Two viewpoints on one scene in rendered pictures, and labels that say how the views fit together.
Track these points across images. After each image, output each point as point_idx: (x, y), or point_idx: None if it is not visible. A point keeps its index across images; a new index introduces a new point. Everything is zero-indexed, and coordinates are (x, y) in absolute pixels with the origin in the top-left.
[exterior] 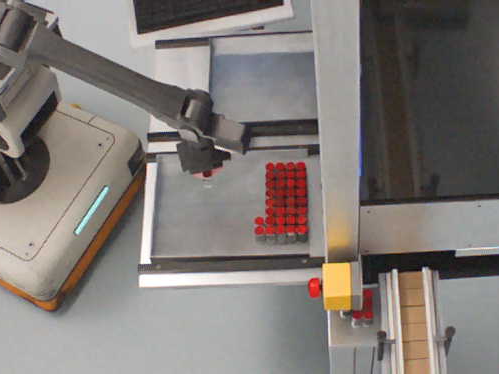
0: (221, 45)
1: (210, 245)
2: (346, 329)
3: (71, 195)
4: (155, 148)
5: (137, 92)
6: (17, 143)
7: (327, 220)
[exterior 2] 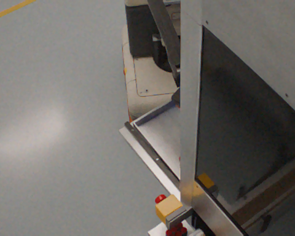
0: None
1: (162, 145)
2: (161, 234)
3: None
4: None
5: (165, 37)
6: None
7: (180, 172)
